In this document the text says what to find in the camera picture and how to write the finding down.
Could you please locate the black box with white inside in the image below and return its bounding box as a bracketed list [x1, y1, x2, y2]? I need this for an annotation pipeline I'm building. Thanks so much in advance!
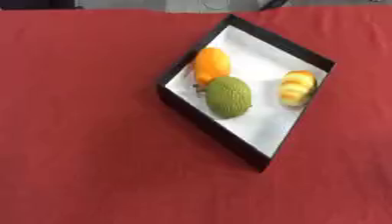
[154, 13, 337, 173]

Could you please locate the green bumpy toy fruit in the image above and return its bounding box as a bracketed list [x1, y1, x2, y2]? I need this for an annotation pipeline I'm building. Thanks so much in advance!
[203, 76, 255, 120]

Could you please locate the orange toy fruit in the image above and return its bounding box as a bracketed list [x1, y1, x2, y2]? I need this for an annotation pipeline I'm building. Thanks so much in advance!
[191, 46, 233, 87]

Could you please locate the yellow and orange striped toy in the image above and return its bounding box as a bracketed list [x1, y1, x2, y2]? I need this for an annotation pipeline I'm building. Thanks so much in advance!
[278, 69, 319, 108]

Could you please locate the dark object beyond table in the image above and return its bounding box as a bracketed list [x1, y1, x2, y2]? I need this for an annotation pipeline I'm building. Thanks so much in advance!
[258, 0, 291, 11]

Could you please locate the dark bag beyond table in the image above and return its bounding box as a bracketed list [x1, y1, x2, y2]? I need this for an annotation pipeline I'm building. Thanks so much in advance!
[0, 0, 79, 11]

